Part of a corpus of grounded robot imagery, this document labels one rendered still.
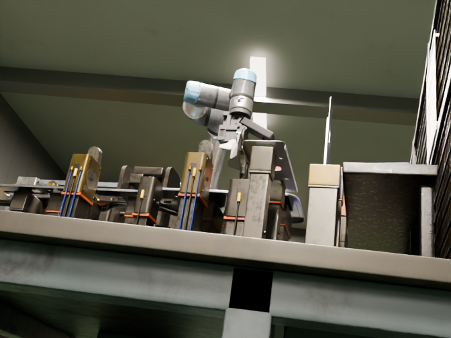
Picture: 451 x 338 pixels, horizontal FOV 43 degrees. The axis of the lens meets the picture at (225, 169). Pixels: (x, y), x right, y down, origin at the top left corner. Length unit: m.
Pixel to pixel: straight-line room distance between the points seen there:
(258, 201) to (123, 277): 0.37
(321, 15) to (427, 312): 3.41
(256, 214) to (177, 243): 0.30
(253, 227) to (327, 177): 0.35
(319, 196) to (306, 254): 0.54
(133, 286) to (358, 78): 4.03
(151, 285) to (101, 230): 0.13
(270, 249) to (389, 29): 3.52
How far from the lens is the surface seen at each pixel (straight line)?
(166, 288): 1.00
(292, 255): 0.96
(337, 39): 4.46
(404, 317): 1.00
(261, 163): 1.27
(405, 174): 1.42
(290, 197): 1.59
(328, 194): 1.48
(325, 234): 1.45
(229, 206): 1.43
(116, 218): 1.98
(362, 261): 0.97
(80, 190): 1.62
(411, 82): 4.93
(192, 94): 1.91
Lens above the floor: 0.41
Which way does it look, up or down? 24 degrees up
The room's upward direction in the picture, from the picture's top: 9 degrees clockwise
